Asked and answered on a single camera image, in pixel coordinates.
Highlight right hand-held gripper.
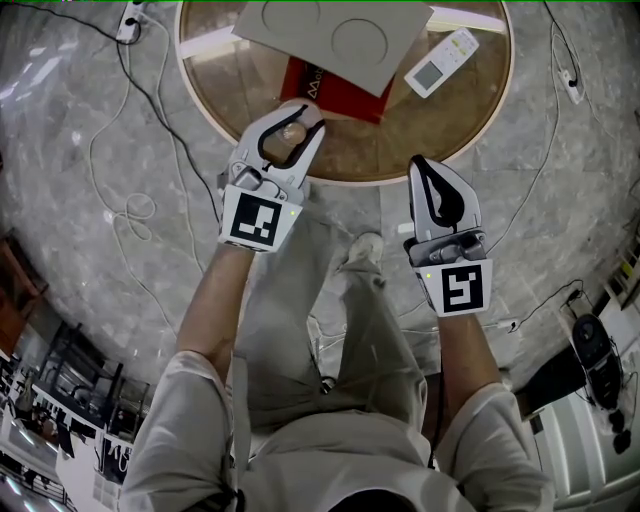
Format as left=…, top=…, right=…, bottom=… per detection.
left=403, top=154, right=494, bottom=319

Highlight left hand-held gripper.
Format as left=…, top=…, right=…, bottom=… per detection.
left=217, top=101, right=327, bottom=254

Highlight small clear container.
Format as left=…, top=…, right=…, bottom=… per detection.
left=279, top=122, right=308, bottom=149

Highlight person's right forearm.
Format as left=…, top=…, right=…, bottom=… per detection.
left=433, top=310, right=504, bottom=426

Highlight person's left forearm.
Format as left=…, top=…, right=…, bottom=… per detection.
left=174, top=243, right=257, bottom=387

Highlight round glass-top table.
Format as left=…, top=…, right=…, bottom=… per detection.
left=173, top=0, right=516, bottom=188

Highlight red box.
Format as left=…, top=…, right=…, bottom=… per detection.
left=279, top=55, right=396, bottom=126

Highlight person's white shoe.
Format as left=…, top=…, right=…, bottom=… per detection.
left=346, top=231, right=386, bottom=272

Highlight grey cardboard tray with circles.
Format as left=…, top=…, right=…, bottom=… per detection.
left=231, top=0, right=435, bottom=98

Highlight white remote control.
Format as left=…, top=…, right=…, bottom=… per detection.
left=403, top=27, right=481, bottom=99

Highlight white power strip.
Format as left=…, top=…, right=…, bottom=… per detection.
left=115, top=0, right=147, bottom=44
left=559, top=69, right=587, bottom=105

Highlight person's beige trousers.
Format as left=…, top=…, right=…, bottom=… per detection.
left=233, top=183, right=437, bottom=437

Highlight black round appliance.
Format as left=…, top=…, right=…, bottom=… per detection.
left=571, top=313, right=624, bottom=409

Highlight white cabinet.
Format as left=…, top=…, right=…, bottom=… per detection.
left=519, top=389, right=640, bottom=512

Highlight person's beige shirt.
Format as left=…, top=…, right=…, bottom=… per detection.
left=119, top=349, right=557, bottom=512

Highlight brown wooden furniture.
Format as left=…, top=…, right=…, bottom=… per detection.
left=0, top=228, right=52, bottom=351

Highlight black metal rack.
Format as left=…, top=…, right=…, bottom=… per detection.
left=29, top=319, right=152, bottom=444

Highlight black floor cable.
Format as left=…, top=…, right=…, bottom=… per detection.
left=508, top=278, right=586, bottom=332
left=0, top=2, right=224, bottom=221

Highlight white floor cable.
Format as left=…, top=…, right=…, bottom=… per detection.
left=498, top=4, right=587, bottom=242
left=88, top=8, right=202, bottom=346

